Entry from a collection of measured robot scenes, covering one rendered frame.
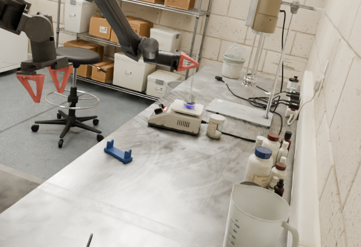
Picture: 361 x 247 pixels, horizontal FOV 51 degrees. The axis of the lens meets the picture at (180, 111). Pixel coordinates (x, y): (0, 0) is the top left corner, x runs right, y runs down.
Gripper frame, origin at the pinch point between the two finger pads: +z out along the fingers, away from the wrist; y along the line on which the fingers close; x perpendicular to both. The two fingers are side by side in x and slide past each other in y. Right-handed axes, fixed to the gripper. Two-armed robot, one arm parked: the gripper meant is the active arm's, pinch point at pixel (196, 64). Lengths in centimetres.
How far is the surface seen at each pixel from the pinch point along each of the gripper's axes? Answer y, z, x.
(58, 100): 190, -114, 100
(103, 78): 225, -82, 82
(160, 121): -5.3, -9.4, 22.9
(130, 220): -63, -10, 26
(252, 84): 26.9, 27.5, 10.2
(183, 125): -6.3, -0.2, 22.6
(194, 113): -5.5, 2.8, 17.0
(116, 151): -32.0, -20.5, 25.1
